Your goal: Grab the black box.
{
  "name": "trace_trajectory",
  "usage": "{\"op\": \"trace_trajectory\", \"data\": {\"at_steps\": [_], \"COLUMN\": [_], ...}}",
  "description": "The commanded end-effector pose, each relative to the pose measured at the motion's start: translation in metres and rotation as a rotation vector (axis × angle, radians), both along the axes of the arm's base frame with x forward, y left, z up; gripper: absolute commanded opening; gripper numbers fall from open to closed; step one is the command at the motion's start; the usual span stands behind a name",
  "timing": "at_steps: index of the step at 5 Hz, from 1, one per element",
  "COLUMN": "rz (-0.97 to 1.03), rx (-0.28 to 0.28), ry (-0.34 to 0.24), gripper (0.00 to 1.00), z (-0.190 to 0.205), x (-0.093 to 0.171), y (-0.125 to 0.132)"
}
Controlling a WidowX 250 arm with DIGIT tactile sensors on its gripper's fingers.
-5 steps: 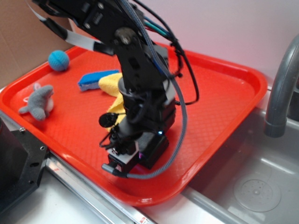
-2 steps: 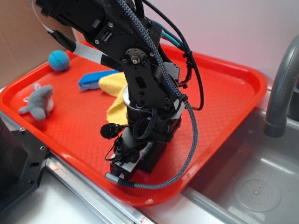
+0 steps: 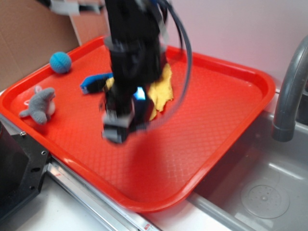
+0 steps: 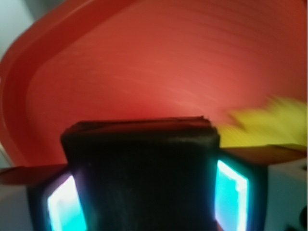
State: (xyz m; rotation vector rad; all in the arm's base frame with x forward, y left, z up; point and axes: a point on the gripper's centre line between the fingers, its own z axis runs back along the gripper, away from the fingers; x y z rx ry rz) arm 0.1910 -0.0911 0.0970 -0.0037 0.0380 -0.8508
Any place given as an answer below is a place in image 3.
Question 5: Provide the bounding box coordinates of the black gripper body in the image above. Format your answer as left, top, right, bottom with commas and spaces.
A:
103, 36, 166, 96

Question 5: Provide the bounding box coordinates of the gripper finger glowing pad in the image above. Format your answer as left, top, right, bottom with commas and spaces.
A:
131, 88, 154, 131
102, 90, 135, 144

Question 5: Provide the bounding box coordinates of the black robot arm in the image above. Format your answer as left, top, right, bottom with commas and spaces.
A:
103, 0, 164, 143

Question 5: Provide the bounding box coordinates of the brown cardboard box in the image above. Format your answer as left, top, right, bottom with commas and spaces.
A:
0, 0, 108, 90

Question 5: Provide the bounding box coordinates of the yellow cloth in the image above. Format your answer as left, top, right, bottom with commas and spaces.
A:
104, 63, 174, 121

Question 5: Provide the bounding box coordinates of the blue sponge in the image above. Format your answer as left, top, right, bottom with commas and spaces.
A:
80, 72, 113, 94

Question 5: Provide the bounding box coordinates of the red plastic tray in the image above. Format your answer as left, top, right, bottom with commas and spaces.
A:
0, 37, 276, 213

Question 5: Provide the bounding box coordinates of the blue knitted ball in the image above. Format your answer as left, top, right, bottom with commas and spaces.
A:
49, 51, 72, 74

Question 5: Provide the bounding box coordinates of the grey plush mouse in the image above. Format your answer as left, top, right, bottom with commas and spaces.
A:
19, 86, 55, 125

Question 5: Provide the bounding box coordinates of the grey sink basin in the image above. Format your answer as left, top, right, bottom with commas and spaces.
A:
188, 112, 308, 231

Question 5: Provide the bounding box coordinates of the grey faucet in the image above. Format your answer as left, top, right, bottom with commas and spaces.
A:
271, 37, 308, 142

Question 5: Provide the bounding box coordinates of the black cable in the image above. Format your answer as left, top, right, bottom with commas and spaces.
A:
134, 0, 193, 132

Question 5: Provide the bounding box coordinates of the aluminium rail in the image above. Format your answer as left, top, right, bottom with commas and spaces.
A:
47, 158, 160, 231

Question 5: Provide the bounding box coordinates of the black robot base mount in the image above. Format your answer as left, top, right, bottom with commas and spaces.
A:
0, 124, 50, 222

